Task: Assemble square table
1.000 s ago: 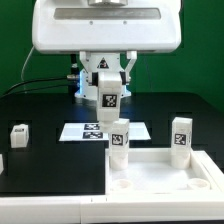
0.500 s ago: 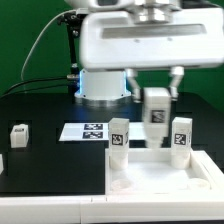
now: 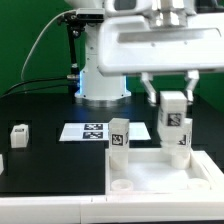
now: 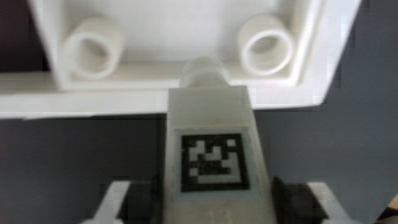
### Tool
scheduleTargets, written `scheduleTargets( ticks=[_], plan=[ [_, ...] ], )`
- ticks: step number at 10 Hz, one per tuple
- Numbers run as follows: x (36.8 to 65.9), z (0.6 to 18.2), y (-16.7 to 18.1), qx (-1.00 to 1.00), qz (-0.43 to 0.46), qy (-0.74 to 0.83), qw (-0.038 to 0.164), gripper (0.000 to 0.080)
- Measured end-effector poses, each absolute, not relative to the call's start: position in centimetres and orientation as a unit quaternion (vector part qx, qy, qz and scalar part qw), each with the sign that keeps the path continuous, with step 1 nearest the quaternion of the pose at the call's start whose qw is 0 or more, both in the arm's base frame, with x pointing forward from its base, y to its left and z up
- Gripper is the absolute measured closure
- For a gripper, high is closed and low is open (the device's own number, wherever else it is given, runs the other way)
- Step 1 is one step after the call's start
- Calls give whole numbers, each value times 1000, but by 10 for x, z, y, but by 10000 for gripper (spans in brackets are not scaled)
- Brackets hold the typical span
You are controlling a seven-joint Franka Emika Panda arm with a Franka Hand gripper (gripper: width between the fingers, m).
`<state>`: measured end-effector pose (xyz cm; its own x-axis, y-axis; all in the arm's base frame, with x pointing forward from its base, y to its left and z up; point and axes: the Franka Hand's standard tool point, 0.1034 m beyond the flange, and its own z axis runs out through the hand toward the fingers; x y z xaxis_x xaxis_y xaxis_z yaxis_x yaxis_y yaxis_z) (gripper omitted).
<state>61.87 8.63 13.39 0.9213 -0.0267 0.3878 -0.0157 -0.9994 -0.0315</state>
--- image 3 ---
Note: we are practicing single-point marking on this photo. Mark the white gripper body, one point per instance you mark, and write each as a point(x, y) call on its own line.
point(129, 45)

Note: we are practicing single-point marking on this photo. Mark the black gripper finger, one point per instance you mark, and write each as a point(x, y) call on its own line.
point(191, 78)
point(146, 80)

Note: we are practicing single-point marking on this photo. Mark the white square table top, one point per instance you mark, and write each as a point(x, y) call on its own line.
point(149, 171)

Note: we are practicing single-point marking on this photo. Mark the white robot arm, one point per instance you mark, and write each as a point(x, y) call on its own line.
point(163, 14)

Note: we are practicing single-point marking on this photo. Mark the white tag sheet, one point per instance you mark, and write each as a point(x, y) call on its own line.
point(99, 132)

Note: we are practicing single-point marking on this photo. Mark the white block at left edge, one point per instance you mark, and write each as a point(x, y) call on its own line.
point(1, 164)

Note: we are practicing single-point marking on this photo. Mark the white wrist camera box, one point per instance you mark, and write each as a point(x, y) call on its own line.
point(126, 7)

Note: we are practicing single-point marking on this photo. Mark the black camera on stand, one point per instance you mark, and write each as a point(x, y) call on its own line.
point(77, 19)

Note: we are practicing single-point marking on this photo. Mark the white right fence rail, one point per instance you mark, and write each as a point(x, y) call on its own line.
point(211, 170)

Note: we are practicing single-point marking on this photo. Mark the white fence rail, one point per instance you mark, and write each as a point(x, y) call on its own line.
point(108, 209)
point(211, 170)

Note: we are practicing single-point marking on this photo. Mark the white front fence rail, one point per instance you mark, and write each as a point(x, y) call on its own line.
point(108, 209)

